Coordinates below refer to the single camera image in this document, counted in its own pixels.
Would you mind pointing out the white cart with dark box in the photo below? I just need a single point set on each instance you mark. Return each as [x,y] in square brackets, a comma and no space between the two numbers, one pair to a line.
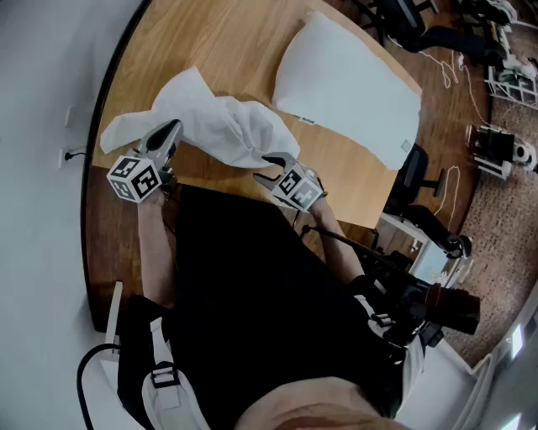
[494,151]

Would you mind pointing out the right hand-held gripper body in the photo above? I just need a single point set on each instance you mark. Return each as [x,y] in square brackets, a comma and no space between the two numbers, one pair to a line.
[298,189]

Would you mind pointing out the white wall plate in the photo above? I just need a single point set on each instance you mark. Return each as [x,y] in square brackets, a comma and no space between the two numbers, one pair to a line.
[71,116]

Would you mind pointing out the white frame cart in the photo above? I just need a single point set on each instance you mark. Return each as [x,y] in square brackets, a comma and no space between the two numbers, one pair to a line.
[510,82]

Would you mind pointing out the white desk with monitor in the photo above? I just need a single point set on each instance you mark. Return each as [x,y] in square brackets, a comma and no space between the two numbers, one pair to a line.
[433,256]

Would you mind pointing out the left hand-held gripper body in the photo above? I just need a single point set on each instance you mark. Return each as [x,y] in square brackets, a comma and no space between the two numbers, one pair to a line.
[134,178]

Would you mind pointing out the black office chair with headrest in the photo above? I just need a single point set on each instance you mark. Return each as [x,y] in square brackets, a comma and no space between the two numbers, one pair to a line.
[409,180]

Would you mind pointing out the white pillow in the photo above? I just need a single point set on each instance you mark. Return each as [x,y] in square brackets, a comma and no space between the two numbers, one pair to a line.
[349,84]

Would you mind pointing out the person's black shirt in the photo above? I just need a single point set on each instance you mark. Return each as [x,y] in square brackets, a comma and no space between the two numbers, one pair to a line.
[252,294]

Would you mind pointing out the white wall socket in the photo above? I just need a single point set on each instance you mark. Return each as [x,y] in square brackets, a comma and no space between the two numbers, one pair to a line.
[64,158]

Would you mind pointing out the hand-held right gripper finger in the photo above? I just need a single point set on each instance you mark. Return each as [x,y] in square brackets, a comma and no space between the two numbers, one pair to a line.
[266,179]
[282,161]

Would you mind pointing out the person's left forearm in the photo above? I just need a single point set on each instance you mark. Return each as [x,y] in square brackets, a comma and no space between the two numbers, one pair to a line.
[153,252]

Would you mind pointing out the person's right forearm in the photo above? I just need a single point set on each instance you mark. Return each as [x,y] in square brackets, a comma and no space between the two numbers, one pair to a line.
[336,239]

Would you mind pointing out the person's face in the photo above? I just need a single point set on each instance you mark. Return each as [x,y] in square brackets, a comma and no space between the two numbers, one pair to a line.
[315,405]

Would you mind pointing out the pale crumpled cloth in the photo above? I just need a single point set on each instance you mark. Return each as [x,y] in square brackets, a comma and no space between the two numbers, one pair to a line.
[439,275]

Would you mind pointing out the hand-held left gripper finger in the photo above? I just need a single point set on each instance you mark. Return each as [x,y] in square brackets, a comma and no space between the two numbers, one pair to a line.
[154,130]
[171,143]

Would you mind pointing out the white pillowcase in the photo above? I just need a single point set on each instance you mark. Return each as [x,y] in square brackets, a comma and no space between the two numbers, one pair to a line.
[210,122]

